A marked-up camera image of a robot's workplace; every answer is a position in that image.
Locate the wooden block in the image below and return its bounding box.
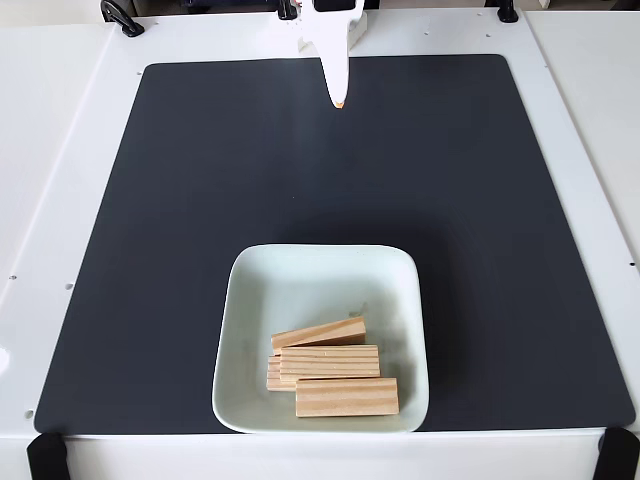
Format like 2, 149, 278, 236
265, 355, 301, 393
294, 377, 401, 419
270, 315, 368, 350
279, 345, 382, 385

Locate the black table mat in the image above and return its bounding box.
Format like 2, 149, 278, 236
33, 53, 636, 435

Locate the pale green square plate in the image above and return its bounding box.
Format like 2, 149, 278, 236
211, 243, 431, 435

